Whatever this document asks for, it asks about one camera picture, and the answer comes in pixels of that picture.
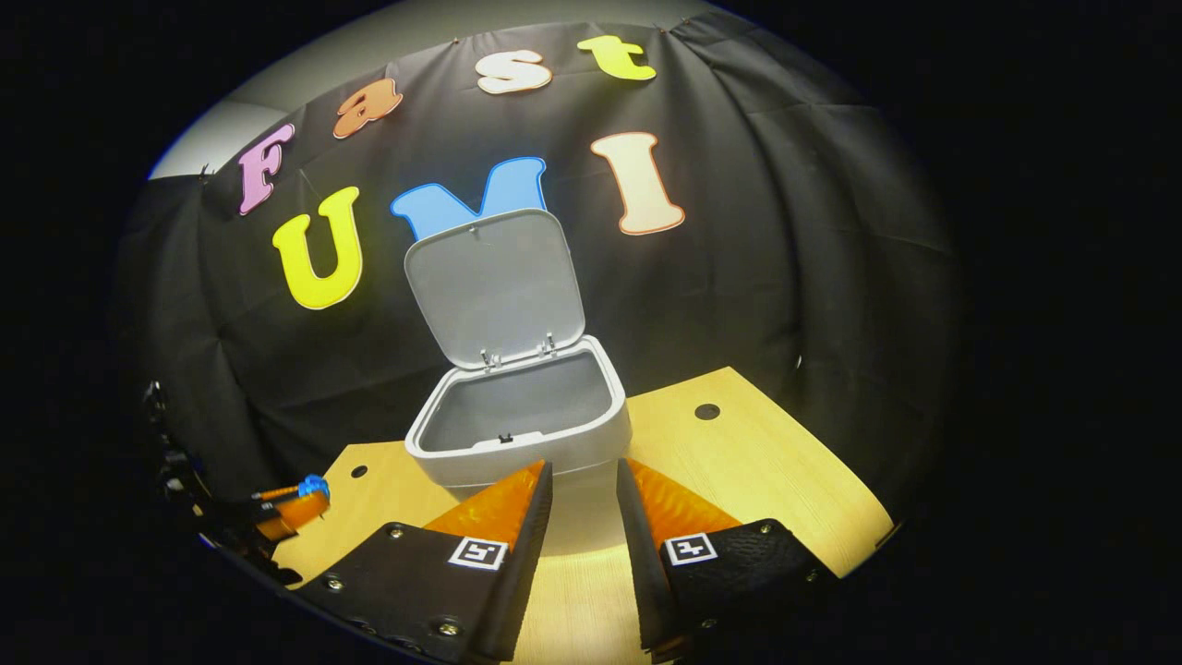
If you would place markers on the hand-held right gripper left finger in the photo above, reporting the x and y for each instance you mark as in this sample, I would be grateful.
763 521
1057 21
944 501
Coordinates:
517 573

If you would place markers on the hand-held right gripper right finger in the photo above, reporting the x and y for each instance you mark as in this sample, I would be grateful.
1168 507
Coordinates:
642 573

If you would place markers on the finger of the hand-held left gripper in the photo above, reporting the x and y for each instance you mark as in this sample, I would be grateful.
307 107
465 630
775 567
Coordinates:
277 494
300 513

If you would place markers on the blue paper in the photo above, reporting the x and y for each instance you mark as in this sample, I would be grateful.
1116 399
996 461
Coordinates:
314 485

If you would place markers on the white desktop garbage bin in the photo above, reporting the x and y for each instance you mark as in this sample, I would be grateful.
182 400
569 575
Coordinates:
494 296

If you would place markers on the round dark desktop hole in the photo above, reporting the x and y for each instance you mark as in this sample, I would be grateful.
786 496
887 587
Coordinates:
707 411

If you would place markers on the black backdrop cloth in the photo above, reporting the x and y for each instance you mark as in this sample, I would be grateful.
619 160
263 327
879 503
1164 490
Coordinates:
739 305

